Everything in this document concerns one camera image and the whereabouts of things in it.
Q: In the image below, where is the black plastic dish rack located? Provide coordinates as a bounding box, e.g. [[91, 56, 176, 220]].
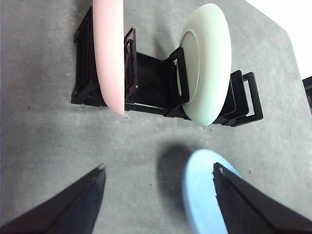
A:
[[70, 5, 264, 128]]

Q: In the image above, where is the black device at table edge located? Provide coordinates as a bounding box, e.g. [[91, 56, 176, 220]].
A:
[[302, 76, 312, 109]]

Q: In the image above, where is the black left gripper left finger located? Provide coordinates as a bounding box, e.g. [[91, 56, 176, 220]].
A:
[[0, 164, 106, 234]]

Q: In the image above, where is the pink plate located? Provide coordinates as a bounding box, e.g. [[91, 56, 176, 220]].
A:
[[92, 0, 126, 116]]

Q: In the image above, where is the blue plate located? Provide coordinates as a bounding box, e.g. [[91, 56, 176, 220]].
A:
[[182, 149, 242, 234]]

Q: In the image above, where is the pale green plate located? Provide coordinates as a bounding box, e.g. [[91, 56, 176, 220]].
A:
[[177, 2, 233, 126]]

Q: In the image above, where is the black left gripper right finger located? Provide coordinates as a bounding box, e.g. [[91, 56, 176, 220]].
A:
[[213, 162, 312, 234]]

